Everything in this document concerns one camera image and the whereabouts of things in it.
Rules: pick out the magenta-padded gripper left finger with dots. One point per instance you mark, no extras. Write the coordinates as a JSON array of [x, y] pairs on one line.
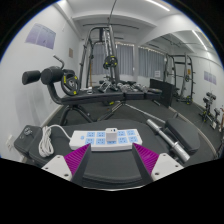
[[78, 160]]

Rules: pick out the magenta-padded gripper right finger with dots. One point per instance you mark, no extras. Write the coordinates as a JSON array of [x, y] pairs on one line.
[[146, 160]]

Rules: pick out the white charger block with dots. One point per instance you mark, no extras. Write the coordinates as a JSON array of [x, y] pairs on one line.
[[111, 136]]

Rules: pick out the white power strip blue sockets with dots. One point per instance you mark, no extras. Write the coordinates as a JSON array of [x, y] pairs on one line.
[[80, 140]]

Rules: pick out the silver barbell bar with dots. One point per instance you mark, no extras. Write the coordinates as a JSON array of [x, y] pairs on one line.
[[166, 140]]

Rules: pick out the black padded seat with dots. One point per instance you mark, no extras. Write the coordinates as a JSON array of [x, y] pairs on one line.
[[183, 133]]

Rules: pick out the black hyperextension bench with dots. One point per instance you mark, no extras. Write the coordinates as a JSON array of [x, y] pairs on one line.
[[93, 96]]

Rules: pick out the black upright panel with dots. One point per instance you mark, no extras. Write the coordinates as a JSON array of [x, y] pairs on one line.
[[163, 91]]

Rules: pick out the black yellow-marked weight plate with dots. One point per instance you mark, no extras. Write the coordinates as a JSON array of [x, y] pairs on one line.
[[65, 89], [113, 63]]

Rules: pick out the chrome dumbbells group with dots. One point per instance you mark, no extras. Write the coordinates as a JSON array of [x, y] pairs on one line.
[[125, 87]]

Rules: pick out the white paper sign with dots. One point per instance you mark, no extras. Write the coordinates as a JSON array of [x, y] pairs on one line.
[[157, 74]]

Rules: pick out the black exercise machine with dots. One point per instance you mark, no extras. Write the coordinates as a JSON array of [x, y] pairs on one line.
[[210, 100]]

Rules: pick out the black power rack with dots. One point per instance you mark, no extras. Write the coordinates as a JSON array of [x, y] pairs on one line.
[[185, 76]]

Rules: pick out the grey window curtain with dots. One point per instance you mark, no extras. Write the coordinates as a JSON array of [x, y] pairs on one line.
[[126, 60], [150, 63]]

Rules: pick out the long ceiling light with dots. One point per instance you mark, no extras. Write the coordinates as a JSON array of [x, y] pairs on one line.
[[158, 5], [199, 40]]

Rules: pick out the white wall socket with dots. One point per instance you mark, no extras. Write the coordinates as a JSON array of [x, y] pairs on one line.
[[9, 142]]

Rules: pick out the purple paired wall posters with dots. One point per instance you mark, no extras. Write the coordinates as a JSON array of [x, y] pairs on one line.
[[210, 77]]

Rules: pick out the small brown wall board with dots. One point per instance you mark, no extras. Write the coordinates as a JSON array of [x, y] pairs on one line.
[[71, 53]]

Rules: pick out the purple wall poster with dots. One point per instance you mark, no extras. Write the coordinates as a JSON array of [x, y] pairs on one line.
[[40, 36]]

